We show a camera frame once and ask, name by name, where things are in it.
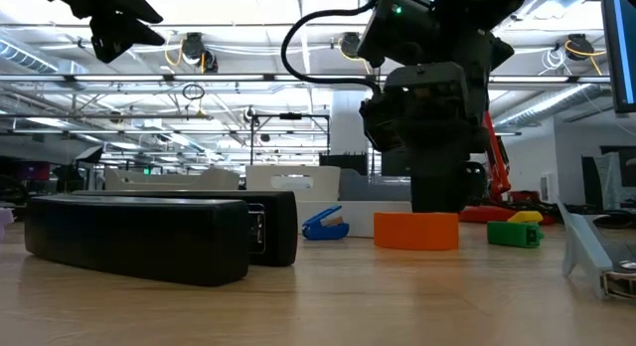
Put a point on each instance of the black frame stand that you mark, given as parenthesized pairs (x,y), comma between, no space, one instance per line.
(290,116)

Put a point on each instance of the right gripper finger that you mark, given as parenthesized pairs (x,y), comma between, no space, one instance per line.
(437,187)
(478,179)

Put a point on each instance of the white storage bin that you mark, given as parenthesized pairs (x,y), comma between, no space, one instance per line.
(318,182)

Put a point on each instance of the black background monitor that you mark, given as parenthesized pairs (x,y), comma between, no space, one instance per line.
(392,164)

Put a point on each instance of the black equipment case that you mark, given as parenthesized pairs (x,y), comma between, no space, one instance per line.
(343,164)

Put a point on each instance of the computer monitor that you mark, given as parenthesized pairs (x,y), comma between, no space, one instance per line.
(621,48)

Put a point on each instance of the light grey storage bin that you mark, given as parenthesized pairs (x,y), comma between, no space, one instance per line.
(218,179)

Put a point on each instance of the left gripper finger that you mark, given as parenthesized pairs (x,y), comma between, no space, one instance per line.
(124,5)
(114,38)

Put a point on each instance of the blue mini stapler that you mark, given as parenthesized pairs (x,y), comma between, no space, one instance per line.
(323,232)

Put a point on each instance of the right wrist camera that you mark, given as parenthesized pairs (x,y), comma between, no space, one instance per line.
(380,122)

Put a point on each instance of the green mini stapler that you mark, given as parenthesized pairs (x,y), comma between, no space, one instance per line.
(509,234)

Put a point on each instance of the dark red box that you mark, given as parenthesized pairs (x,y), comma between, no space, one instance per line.
(524,196)

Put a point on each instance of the red desk lamp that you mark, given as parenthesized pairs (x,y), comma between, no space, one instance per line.
(499,172)

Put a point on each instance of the mint green stapler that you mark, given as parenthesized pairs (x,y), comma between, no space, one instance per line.
(377,209)

